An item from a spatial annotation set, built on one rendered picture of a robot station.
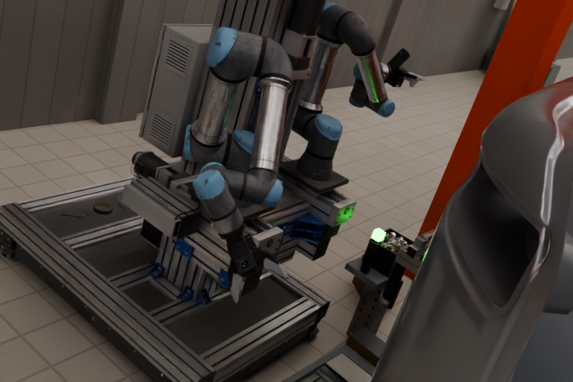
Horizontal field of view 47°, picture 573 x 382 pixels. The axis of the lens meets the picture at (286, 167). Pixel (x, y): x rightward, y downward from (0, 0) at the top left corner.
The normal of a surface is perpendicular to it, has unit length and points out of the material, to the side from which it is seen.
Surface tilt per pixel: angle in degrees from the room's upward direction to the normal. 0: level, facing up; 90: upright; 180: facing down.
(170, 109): 90
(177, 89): 90
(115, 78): 90
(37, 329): 0
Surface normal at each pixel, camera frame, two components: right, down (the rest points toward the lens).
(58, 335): 0.28, -0.88
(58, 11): 0.76, 0.45
